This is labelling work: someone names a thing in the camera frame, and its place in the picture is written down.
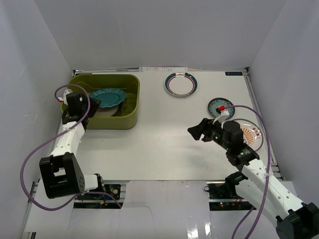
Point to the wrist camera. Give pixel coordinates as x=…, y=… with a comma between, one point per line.
x=63, y=99
x=224, y=114

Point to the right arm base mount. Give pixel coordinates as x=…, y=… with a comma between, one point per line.
x=223, y=199

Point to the white plate with orange pattern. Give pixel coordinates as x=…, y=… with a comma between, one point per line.
x=252, y=134

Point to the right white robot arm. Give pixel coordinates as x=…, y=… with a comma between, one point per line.
x=291, y=217

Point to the green plastic bin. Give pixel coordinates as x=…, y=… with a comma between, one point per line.
x=130, y=84

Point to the papers at back edge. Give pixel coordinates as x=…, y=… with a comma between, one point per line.
x=164, y=69

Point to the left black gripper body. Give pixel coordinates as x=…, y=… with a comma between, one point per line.
x=92, y=105

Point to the beige plate with red rim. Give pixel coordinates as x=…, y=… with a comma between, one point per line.
x=108, y=112

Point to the small green blue patterned plate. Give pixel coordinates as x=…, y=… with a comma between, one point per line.
x=215, y=103

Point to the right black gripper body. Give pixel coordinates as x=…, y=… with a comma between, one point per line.
x=217, y=134

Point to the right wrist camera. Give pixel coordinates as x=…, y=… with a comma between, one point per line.
x=224, y=114

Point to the teal scalloped plate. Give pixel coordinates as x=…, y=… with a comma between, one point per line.
x=109, y=97

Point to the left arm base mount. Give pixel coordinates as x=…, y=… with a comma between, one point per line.
x=109, y=199

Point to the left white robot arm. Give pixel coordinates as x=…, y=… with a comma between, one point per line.
x=60, y=171

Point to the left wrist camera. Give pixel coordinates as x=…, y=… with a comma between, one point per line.
x=63, y=99

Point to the white plate with teal rim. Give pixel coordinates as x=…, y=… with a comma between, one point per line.
x=181, y=85

